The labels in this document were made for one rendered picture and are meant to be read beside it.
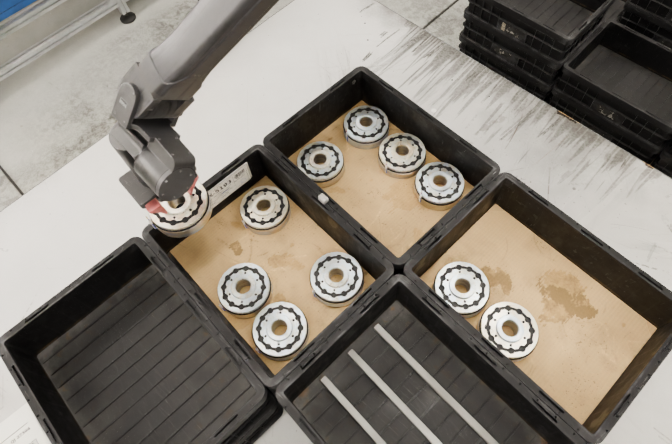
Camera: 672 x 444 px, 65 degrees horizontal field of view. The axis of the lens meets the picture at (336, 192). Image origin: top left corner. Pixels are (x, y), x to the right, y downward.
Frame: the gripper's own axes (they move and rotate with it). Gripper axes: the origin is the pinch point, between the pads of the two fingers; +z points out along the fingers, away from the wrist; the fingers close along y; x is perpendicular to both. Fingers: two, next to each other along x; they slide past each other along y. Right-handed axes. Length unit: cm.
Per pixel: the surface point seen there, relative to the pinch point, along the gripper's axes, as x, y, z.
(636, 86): -30, 145, 69
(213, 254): -1.0, -0.1, 22.9
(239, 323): -16.1, -4.9, 22.5
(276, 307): -19.6, 2.0, 19.6
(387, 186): -14.6, 36.9, 23.2
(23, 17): 174, 8, 79
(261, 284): -14.2, 2.8, 19.5
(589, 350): -64, 38, 22
